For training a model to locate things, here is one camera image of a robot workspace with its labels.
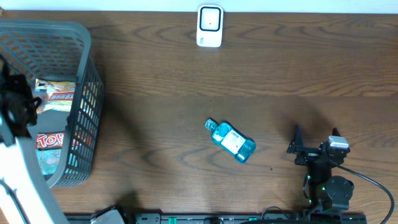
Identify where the yellow snack bag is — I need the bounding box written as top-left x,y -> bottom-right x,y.
33,79 -> 76,114

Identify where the teal mouthwash bottle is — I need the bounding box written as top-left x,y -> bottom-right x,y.
204,118 -> 256,164

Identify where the light blue wipes pack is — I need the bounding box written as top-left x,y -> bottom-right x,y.
36,149 -> 62,175

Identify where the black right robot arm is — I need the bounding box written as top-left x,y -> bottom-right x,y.
287,125 -> 354,214

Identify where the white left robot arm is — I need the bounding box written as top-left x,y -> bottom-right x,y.
1,58 -> 68,223

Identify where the white barcode scanner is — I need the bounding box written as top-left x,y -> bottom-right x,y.
196,5 -> 224,48

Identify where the dark grey plastic basket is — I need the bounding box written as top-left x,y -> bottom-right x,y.
1,19 -> 104,187

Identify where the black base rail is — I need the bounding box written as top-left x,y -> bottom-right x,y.
65,212 -> 368,224

